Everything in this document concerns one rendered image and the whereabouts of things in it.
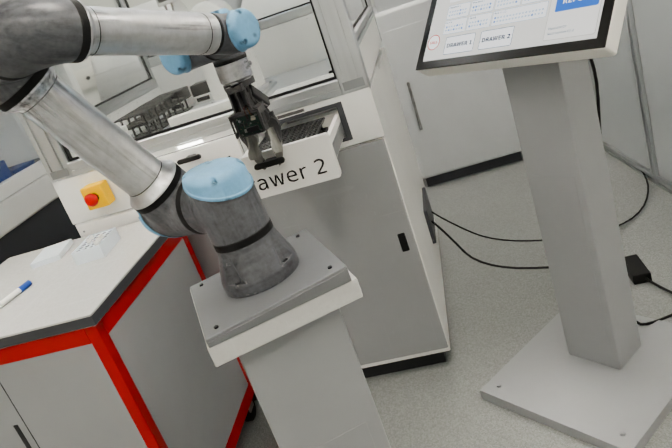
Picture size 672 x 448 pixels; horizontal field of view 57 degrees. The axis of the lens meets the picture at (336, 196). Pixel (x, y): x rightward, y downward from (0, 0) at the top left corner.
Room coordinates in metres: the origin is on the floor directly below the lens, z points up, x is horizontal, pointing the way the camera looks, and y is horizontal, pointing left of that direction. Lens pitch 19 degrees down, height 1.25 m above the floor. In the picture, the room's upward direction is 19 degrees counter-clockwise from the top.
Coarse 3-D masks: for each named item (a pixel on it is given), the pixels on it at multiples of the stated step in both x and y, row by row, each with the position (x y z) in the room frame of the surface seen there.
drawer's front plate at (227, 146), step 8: (232, 136) 1.75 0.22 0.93; (200, 144) 1.79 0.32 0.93; (208, 144) 1.77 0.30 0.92; (216, 144) 1.76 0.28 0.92; (224, 144) 1.76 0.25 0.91; (232, 144) 1.75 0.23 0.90; (240, 144) 1.76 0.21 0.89; (176, 152) 1.80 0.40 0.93; (184, 152) 1.79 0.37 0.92; (192, 152) 1.78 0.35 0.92; (200, 152) 1.78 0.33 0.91; (208, 152) 1.77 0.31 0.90; (216, 152) 1.77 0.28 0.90; (224, 152) 1.76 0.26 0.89; (232, 152) 1.76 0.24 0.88; (240, 152) 1.75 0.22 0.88; (176, 160) 1.79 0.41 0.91; (200, 160) 1.78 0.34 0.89; (208, 160) 1.77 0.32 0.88; (184, 168) 1.79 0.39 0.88
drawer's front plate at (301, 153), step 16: (288, 144) 1.41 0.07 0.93; (304, 144) 1.40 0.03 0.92; (320, 144) 1.40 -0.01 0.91; (288, 160) 1.41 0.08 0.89; (304, 160) 1.41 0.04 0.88; (336, 160) 1.39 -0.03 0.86; (256, 176) 1.43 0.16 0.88; (272, 176) 1.43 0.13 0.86; (304, 176) 1.41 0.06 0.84; (320, 176) 1.40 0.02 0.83; (336, 176) 1.39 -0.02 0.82; (272, 192) 1.43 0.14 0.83
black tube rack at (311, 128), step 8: (320, 120) 1.70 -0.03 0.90; (288, 128) 1.73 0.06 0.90; (296, 128) 1.69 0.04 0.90; (304, 128) 1.66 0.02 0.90; (312, 128) 1.63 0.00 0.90; (320, 128) 1.62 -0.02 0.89; (288, 136) 1.62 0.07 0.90; (296, 136) 1.60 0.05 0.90; (304, 136) 1.57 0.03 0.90; (264, 144) 1.64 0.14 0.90
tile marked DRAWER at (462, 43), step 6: (450, 36) 1.54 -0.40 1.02; (456, 36) 1.52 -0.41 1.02; (462, 36) 1.51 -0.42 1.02; (468, 36) 1.49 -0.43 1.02; (474, 36) 1.47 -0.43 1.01; (450, 42) 1.53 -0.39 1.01; (456, 42) 1.51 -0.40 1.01; (462, 42) 1.50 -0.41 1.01; (468, 42) 1.48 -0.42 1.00; (444, 48) 1.54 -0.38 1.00; (450, 48) 1.52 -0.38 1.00; (456, 48) 1.51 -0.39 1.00; (462, 48) 1.49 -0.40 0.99; (468, 48) 1.47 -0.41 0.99; (444, 54) 1.53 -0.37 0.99
